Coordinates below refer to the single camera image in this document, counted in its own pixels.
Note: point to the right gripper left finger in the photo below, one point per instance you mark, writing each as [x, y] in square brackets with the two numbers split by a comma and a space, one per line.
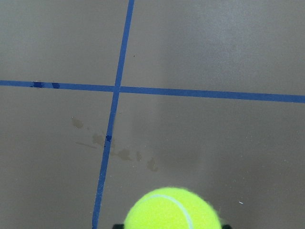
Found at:
[118, 226]

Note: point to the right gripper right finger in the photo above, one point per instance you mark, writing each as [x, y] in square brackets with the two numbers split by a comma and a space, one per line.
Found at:
[226, 226]

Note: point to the yellow Roland Garros tennis ball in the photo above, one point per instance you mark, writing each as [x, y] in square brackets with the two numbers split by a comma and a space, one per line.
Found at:
[172, 208]

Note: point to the brown paper table cover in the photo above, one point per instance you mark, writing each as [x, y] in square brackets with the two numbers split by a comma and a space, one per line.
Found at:
[102, 101]

